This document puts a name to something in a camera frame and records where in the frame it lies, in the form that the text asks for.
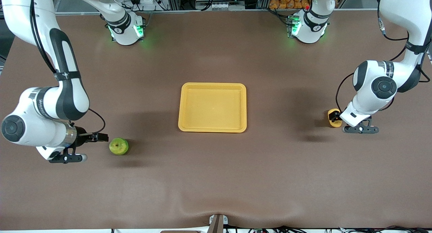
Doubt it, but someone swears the yellow potato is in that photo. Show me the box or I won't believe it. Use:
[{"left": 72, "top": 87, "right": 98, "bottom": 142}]
[{"left": 327, "top": 108, "right": 343, "bottom": 128}]

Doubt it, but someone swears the green apple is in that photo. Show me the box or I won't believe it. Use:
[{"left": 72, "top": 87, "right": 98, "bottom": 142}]
[{"left": 109, "top": 138, "right": 129, "bottom": 156}]

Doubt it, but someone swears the yellow plastic tray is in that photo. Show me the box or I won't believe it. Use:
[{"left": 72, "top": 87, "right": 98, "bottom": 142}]
[{"left": 178, "top": 82, "right": 247, "bottom": 133}]

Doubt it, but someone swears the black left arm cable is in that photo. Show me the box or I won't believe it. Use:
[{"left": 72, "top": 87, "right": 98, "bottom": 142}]
[{"left": 335, "top": 0, "right": 431, "bottom": 114}]

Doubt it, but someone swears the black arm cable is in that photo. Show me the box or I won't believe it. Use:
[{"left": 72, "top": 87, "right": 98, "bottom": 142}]
[
  {"left": 335, "top": 0, "right": 431, "bottom": 114},
  {"left": 30, "top": 0, "right": 106, "bottom": 136}
]

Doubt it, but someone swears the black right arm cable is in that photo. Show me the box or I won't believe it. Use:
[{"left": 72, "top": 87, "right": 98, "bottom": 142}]
[{"left": 30, "top": 0, "right": 106, "bottom": 136}]

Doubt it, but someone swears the aluminium table edge rail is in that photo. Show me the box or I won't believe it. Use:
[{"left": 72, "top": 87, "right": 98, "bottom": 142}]
[{"left": 54, "top": 8, "right": 379, "bottom": 16}]

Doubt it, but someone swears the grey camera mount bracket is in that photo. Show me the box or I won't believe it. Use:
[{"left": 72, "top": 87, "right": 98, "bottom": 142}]
[{"left": 209, "top": 214, "right": 228, "bottom": 233}]

